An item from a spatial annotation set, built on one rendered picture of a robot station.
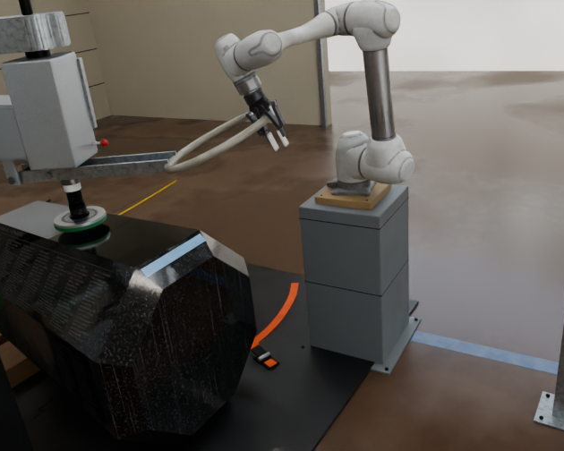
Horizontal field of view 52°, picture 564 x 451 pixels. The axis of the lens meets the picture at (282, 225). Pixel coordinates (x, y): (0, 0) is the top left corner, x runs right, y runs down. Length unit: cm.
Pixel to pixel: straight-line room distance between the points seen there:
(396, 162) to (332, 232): 45
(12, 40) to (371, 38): 132
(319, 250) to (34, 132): 132
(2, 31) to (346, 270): 170
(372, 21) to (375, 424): 164
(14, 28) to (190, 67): 589
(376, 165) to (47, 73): 134
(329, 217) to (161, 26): 604
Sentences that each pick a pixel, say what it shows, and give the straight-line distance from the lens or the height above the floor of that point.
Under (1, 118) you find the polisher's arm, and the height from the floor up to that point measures 139.
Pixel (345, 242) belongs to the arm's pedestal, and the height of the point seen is 65.
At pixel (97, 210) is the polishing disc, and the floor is 93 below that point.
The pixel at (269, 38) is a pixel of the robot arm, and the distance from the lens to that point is 194.
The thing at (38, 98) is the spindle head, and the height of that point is 145.
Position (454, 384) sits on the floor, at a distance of 285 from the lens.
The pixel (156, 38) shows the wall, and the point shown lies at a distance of 841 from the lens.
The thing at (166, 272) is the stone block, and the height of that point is 82.
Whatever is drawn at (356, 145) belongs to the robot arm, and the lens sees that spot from 259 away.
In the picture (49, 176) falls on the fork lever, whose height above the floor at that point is 113.
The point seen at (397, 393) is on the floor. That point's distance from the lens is 278.
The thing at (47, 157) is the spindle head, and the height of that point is 123.
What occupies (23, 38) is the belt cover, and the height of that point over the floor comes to 167.
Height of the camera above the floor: 181
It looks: 24 degrees down
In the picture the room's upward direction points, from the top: 6 degrees counter-clockwise
